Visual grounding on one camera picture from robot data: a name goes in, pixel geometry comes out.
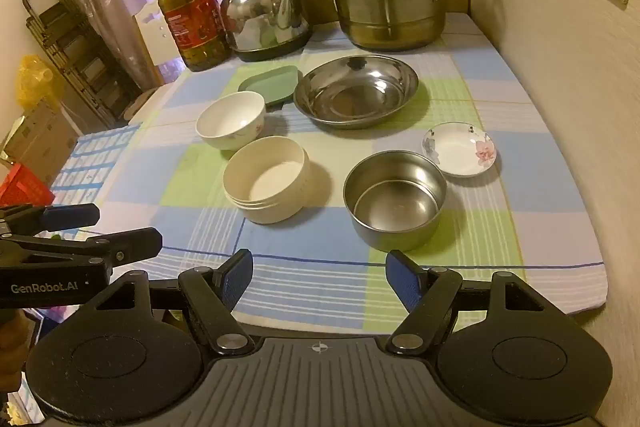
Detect blue white patterned cloth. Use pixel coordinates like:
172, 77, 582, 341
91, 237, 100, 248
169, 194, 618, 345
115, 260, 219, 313
50, 124, 142, 208

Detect small white floral saucer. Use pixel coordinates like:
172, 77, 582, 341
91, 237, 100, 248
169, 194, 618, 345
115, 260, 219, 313
422, 122, 499, 179

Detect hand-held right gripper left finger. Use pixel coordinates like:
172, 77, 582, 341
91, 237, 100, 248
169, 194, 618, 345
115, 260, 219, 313
94, 249, 256, 356

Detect dark folding ladder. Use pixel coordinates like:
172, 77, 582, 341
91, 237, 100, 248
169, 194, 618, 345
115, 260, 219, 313
21, 0, 137, 130

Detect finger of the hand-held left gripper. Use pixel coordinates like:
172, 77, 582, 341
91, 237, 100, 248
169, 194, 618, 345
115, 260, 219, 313
0, 228, 164, 269
0, 203, 101, 234

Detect person's left hand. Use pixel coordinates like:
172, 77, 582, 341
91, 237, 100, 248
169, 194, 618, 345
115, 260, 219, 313
0, 309, 38, 390

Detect white chair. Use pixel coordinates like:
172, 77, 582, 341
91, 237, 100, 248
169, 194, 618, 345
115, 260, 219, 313
132, 2, 174, 84

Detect green plate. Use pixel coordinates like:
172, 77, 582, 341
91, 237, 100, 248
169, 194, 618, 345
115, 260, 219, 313
238, 65, 304, 109

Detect large stainless steel plate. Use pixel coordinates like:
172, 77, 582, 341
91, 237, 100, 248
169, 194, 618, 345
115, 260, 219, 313
293, 55, 420, 129

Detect stainless steel kettle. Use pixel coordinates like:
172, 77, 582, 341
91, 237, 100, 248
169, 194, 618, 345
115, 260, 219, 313
220, 0, 314, 62

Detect white floral ceramic bowl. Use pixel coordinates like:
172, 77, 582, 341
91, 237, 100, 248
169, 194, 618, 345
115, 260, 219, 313
195, 91, 267, 152

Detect cardboard box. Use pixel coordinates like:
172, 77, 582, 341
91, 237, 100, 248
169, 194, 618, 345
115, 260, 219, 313
2, 102, 79, 186

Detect stainless steel bowl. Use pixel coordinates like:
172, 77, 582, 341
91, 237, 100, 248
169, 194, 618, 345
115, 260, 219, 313
343, 151, 449, 253

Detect red plastic basket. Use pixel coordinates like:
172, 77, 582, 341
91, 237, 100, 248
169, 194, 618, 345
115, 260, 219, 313
0, 163, 56, 208

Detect cooking oil bottle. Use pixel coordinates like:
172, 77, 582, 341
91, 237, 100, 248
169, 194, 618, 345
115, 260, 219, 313
149, 0, 232, 73

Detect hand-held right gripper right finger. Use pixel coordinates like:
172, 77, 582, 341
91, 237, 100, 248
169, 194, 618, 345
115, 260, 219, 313
385, 249, 549, 355

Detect cream plastic bowl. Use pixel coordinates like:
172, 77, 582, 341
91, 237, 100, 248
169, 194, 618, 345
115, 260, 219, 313
222, 136, 311, 225

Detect checked tablecloth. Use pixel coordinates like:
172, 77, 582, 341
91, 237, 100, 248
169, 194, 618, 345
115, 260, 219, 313
52, 11, 607, 324

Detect yellow plastic bag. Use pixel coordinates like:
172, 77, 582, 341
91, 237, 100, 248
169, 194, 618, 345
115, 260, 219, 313
17, 54, 57, 110

